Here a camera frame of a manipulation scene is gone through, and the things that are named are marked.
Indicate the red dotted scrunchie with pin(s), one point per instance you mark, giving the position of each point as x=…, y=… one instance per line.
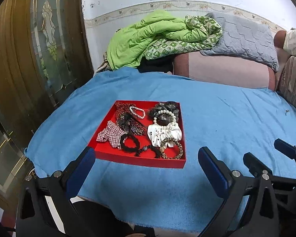
x=122, y=108

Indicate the green patterned comforter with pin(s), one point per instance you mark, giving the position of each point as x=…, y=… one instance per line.
x=161, y=34

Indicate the striped floral cushion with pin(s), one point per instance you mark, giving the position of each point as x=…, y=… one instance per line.
x=287, y=84

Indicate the red jewelry tray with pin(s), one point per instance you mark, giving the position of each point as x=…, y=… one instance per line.
x=149, y=158

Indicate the grey quilted pillow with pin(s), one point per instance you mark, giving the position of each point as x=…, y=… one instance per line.
x=245, y=39

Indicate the black bow hair clip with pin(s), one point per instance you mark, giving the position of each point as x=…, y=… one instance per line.
x=130, y=125

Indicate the pink plaid scrunchie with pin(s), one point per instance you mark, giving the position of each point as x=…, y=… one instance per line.
x=111, y=133

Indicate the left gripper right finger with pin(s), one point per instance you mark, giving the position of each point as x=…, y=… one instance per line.
x=249, y=207

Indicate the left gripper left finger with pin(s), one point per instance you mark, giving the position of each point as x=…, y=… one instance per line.
x=33, y=214

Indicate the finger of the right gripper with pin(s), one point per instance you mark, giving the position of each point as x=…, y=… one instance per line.
x=288, y=148
x=256, y=167

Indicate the grey black lace scrunchie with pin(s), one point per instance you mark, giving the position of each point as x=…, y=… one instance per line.
x=164, y=113

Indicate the pink quilted bolster pillow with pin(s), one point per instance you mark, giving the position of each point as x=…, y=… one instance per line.
x=225, y=70

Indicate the wooden glass door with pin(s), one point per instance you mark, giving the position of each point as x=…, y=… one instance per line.
x=44, y=57

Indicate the white cherry print scrunchie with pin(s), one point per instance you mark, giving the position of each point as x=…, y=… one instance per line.
x=157, y=133

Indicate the white floral pillow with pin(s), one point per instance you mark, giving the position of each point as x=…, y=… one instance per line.
x=294, y=42

